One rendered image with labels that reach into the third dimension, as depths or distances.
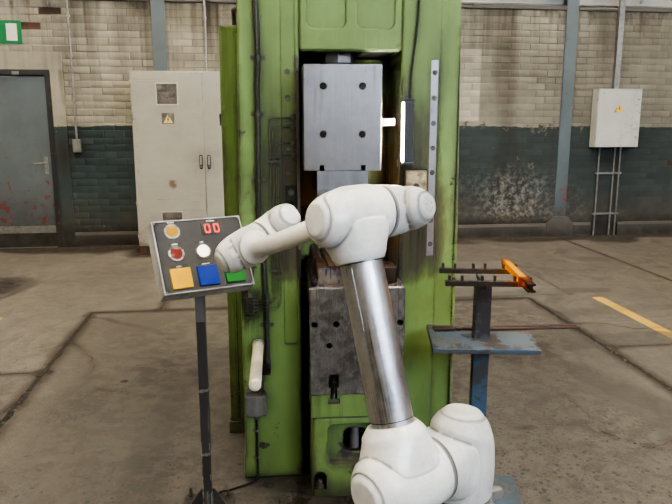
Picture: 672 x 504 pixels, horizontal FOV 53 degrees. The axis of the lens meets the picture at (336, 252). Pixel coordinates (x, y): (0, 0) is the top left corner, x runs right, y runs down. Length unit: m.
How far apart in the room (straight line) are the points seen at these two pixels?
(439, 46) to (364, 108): 0.42
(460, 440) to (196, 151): 6.61
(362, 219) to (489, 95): 7.68
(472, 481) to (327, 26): 1.81
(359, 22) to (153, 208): 5.60
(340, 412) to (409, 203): 1.41
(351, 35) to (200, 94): 5.27
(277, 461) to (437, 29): 1.95
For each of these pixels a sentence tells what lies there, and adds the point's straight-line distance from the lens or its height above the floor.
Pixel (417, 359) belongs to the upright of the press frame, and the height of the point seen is 0.53.
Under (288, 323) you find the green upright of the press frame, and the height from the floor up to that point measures 0.71.
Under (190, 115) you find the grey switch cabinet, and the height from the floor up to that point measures 1.60.
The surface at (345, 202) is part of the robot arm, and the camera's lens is 1.47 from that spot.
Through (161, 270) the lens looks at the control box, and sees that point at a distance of 2.43.
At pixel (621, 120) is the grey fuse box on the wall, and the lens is 9.69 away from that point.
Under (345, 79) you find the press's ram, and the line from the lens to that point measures 2.61.
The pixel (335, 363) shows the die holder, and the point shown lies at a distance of 2.71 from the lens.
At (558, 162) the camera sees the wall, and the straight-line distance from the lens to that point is 9.49.
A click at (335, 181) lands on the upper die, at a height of 1.32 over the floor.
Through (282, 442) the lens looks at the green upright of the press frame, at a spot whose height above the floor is 0.17.
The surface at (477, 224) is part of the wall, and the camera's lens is 9.18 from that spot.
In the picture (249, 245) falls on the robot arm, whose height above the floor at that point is 1.21.
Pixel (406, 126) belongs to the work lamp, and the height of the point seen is 1.53.
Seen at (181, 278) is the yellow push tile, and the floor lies 1.01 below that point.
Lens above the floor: 1.56
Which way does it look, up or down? 11 degrees down
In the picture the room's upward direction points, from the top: straight up
